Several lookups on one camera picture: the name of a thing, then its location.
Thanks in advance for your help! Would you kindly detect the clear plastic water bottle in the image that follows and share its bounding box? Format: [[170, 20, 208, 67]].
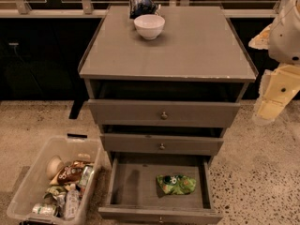
[[65, 184, 80, 220]]

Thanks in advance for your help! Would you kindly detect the metal window railing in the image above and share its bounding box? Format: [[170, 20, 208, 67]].
[[0, 0, 300, 19]]

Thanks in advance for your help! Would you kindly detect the grey wooden drawer cabinet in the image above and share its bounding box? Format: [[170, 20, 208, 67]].
[[77, 5, 260, 225]]

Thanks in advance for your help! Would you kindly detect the brown snack bag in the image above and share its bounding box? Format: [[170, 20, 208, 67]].
[[50, 160, 92, 185]]

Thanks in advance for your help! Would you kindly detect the silver green can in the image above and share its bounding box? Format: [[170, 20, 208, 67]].
[[32, 202, 57, 217]]

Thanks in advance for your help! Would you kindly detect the top grey drawer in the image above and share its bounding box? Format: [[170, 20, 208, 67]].
[[87, 99, 240, 128]]

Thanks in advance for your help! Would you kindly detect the tan bowl in bin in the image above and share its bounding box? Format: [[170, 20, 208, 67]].
[[46, 156, 64, 179]]

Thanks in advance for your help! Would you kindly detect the green soda can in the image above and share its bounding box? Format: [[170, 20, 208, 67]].
[[78, 165, 93, 188]]

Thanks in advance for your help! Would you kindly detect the middle grey drawer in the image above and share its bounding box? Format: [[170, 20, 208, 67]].
[[101, 133, 223, 156]]

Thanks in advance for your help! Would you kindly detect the green rice chip bag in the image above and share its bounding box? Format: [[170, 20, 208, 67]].
[[157, 174, 197, 195]]

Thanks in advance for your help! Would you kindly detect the white ceramic bowl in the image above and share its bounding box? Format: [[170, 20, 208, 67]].
[[134, 14, 165, 40]]

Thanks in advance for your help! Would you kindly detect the bottom grey open drawer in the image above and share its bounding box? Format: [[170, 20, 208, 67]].
[[98, 153, 222, 225]]

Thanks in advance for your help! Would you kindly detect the green crumpled snack bag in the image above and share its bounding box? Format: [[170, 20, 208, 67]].
[[43, 186, 67, 201]]

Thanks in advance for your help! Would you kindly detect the dark blue chip bag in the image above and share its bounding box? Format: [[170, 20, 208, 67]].
[[129, 0, 160, 19]]

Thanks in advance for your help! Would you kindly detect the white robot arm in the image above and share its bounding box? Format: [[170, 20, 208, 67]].
[[248, 0, 300, 126]]

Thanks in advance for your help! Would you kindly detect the clear plastic storage bin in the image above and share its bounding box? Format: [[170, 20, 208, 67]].
[[7, 137, 101, 225]]

